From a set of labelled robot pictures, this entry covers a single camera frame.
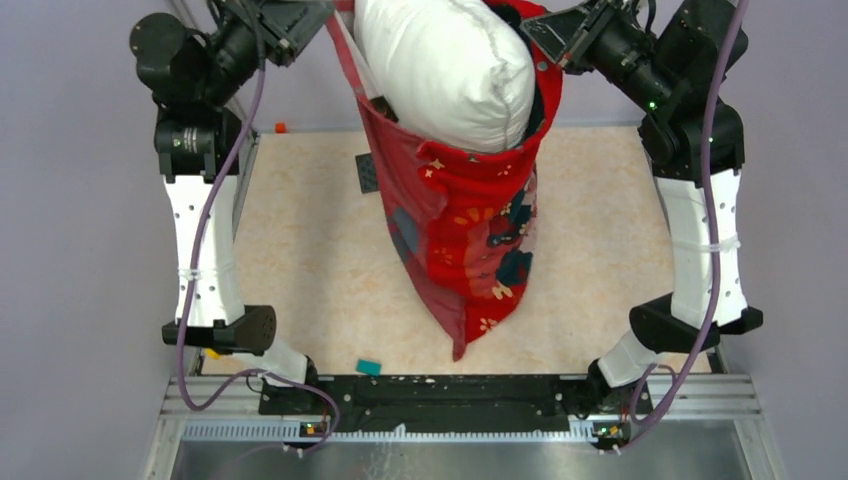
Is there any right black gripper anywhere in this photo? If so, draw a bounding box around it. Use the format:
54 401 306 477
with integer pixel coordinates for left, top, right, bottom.
519 0 677 115

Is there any white pillow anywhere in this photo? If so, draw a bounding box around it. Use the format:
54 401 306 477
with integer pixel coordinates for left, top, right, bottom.
354 0 535 153

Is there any red patterned pillowcase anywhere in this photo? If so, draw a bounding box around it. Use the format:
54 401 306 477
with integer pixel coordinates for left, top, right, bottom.
327 1 564 359

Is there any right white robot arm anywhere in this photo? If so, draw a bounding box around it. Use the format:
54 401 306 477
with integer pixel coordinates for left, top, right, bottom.
520 1 763 412

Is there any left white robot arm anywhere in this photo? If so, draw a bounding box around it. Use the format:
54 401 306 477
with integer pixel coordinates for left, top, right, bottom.
129 1 333 414

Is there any teal small block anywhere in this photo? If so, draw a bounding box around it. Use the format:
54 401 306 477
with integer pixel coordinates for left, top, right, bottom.
355 359 382 376

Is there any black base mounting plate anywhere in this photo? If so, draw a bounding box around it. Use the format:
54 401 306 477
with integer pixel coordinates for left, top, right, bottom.
258 374 633 434

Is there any aluminium front rail frame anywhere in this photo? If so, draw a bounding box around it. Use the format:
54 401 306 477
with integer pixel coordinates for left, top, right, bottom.
143 373 787 479

